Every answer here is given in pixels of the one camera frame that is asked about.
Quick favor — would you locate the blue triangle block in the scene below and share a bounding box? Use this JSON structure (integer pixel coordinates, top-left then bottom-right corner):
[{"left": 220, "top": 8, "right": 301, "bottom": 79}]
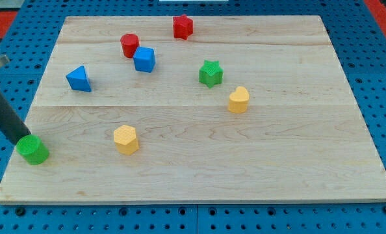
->
[{"left": 66, "top": 66, "right": 92, "bottom": 92}]

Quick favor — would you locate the green star block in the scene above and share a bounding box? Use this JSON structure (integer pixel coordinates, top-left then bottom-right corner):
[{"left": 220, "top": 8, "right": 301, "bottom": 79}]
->
[{"left": 199, "top": 60, "right": 224, "bottom": 88}]

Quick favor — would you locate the red star block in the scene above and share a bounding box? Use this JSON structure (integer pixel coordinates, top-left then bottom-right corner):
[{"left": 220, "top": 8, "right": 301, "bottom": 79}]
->
[{"left": 173, "top": 14, "right": 194, "bottom": 40}]

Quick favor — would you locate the green cylinder block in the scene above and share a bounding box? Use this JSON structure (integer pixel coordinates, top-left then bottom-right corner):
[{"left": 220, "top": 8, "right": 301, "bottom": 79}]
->
[{"left": 16, "top": 135, "right": 49, "bottom": 165}]

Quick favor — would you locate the yellow hexagon block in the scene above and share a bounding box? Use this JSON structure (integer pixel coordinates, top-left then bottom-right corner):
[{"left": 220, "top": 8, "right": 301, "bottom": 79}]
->
[{"left": 113, "top": 125, "right": 140, "bottom": 155}]

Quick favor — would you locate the yellow heart block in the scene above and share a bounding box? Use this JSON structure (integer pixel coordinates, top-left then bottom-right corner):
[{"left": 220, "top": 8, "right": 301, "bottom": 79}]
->
[{"left": 227, "top": 86, "right": 250, "bottom": 114}]

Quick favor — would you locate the blue cube block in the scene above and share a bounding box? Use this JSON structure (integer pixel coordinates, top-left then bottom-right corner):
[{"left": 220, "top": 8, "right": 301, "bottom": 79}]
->
[{"left": 133, "top": 46, "right": 155, "bottom": 73}]

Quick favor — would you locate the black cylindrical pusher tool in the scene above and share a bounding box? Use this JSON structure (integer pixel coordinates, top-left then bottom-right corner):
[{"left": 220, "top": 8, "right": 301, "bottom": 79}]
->
[{"left": 0, "top": 92, "right": 31, "bottom": 145}]

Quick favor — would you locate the red cylinder block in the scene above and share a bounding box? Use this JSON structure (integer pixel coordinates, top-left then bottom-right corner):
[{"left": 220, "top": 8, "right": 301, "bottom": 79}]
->
[{"left": 120, "top": 33, "right": 140, "bottom": 58}]

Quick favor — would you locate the wooden board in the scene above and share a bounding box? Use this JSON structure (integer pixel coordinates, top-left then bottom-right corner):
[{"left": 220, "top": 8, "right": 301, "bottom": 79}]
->
[{"left": 0, "top": 15, "right": 386, "bottom": 205}]

